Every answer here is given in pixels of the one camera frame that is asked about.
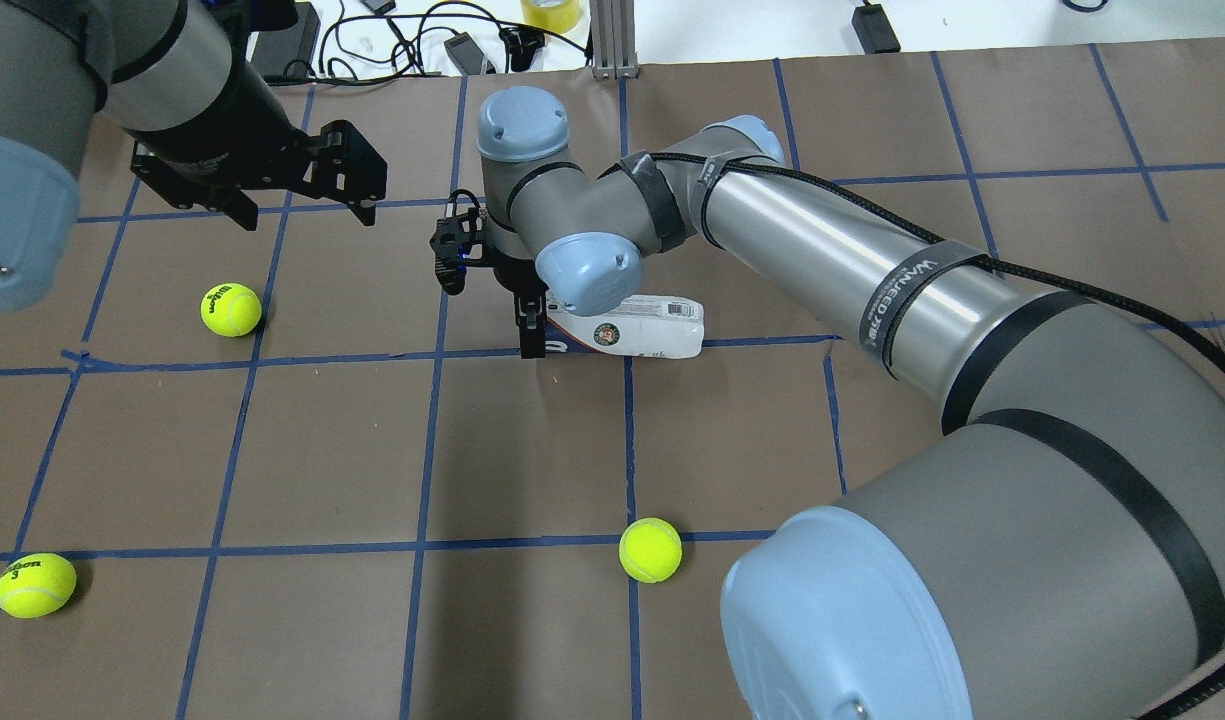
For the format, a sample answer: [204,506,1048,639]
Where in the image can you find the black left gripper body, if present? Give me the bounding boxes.
[129,96,309,209]

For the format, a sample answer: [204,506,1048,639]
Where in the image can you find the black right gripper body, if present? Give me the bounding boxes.
[429,190,548,296]

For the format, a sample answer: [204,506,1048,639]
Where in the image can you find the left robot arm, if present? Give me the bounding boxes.
[0,1,387,313]

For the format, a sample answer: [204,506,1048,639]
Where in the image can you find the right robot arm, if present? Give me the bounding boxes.
[432,86,1225,719]

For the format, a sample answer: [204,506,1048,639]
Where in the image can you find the front tennis ball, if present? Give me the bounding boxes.
[200,283,265,338]

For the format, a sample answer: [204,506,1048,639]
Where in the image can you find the tennis ball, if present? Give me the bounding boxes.
[617,518,682,584]
[200,283,265,338]
[0,553,78,620]

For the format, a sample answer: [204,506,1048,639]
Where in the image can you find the centre tennis ball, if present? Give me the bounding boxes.
[617,518,682,584]

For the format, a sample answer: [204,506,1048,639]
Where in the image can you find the far side tennis ball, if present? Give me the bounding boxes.
[0,553,78,620]

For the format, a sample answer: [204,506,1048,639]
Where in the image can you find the black power adapter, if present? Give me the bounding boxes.
[247,1,320,83]

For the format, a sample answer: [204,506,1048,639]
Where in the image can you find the yellow tape roll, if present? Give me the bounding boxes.
[519,0,583,36]

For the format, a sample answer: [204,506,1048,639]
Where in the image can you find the aluminium frame post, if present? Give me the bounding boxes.
[588,0,639,80]

